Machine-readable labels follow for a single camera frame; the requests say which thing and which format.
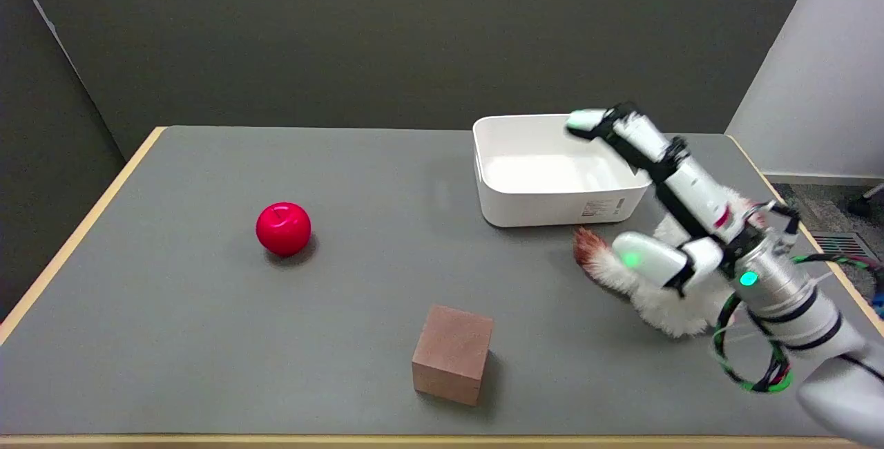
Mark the brown wooden cube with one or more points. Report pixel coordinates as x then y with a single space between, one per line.
452 354

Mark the white fluffy plush cat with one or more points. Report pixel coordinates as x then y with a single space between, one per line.
649 297

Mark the floor vent grille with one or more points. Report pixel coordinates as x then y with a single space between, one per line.
844 247

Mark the red apple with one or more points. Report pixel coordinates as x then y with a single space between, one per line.
283 228

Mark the chair caster leg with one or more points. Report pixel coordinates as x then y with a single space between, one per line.
865 202

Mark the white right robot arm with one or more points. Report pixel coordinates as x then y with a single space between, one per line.
815 325

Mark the white plastic bin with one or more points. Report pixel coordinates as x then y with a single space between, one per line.
552 179

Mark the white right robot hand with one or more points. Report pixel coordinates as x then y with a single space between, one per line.
680 179

